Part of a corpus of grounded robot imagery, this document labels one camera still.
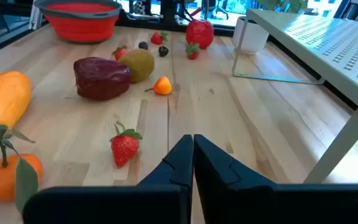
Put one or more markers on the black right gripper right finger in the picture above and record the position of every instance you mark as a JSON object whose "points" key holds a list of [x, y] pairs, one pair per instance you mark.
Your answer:
{"points": [[244, 202]]}

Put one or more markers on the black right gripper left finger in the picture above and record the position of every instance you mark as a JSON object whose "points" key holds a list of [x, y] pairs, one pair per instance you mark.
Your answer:
{"points": [[166, 202]]}

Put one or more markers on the small red strawberry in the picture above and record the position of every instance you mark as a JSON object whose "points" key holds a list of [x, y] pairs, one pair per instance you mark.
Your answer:
{"points": [[156, 39], [120, 53], [124, 151], [193, 55]]}

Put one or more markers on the small orange yellow fruit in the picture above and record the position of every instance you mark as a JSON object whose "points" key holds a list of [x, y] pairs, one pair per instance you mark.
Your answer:
{"points": [[163, 87]]}

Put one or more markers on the brown kiwi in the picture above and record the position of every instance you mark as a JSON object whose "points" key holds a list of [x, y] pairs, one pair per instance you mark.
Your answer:
{"points": [[141, 65]]}

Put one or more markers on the dark maroon fruit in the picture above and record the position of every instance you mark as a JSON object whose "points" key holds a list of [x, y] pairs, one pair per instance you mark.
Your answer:
{"points": [[101, 79]]}

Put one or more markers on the small blackberry with stem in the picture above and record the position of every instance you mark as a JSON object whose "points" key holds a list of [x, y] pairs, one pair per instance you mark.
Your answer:
{"points": [[163, 51]]}

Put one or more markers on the small dark purple berry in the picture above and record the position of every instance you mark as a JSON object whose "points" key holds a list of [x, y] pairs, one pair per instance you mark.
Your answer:
{"points": [[143, 45]]}

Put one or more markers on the large red fruit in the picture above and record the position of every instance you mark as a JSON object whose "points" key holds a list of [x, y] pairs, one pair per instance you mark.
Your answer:
{"points": [[199, 34]]}

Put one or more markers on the yellow orange mango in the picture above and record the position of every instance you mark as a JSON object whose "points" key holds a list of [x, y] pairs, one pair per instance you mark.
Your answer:
{"points": [[2, 102]]}

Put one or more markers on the red bowl with grey rim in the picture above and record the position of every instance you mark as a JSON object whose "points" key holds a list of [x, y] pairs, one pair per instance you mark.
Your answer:
{"points": [[82, 28]]}

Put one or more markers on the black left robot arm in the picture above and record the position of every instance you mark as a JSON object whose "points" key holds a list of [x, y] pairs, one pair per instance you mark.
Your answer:
{"points": [[169, 11]]}

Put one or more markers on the white plant pot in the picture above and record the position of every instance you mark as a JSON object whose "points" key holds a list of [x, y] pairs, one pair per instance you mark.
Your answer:
{"points": [[253, 39]]}

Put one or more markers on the green perforated metal shelf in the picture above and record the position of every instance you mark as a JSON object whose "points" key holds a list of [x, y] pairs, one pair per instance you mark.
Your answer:
{"points": [[322, 40]]}

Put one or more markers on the black office chair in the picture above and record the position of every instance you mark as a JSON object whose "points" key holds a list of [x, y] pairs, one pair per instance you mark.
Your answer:
{"points": [[219, 9]]}

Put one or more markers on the green monstera plant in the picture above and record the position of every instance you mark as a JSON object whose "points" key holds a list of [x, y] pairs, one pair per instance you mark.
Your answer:
{"points": [[291, 4]]}

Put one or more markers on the silver metal post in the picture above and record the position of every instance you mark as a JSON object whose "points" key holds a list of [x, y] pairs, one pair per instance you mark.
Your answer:
{"points": [[36, 15]]}

